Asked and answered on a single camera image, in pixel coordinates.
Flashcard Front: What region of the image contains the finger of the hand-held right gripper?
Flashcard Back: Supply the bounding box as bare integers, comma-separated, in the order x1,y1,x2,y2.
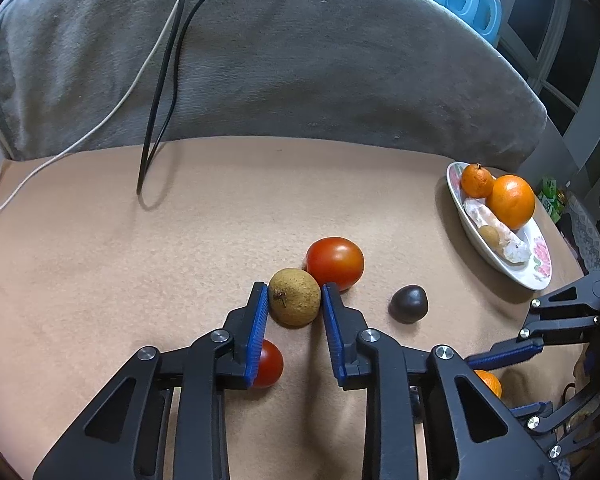
465,271,600,369
510,384,600,462

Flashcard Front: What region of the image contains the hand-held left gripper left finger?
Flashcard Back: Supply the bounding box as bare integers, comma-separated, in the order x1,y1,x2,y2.
32,281,271,480

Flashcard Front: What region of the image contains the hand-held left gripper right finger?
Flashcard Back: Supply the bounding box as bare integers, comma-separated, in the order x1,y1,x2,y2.
321,281,562,480

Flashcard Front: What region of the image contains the white floral plate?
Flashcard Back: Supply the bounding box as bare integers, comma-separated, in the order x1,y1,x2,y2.
446,161,553,292

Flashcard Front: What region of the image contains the large orange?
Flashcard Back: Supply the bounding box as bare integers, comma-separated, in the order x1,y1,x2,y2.
489,174,537,231

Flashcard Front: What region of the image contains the small tangerine with stem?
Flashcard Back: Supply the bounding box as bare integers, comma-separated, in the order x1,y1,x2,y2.
460,162,495,199

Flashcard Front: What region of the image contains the small red cherry tomato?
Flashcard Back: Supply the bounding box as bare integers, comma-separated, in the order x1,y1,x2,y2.
252,338,285,390

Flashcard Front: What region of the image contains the white lace cloth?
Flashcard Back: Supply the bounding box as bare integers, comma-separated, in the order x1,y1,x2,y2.
559,194,600,275

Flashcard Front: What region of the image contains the green carton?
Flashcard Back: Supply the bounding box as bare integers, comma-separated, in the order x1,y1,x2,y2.
539,176,565,223

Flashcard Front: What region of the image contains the large red tomato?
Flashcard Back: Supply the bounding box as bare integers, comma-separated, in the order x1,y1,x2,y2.
305,236,365,294

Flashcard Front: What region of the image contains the dark brown chestnut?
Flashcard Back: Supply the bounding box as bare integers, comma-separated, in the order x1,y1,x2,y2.
388,284,430,324

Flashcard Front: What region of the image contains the grey blanket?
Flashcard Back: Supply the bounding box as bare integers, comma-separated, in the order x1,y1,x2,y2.
0,0,549,172

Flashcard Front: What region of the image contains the white window frame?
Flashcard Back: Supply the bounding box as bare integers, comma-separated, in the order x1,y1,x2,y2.
497,0,600,196

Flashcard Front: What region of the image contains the black cable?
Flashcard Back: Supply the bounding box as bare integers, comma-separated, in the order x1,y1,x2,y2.
135,0,292,197

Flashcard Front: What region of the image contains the white cable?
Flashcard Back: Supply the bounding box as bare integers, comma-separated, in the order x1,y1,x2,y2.
0,0,202,227

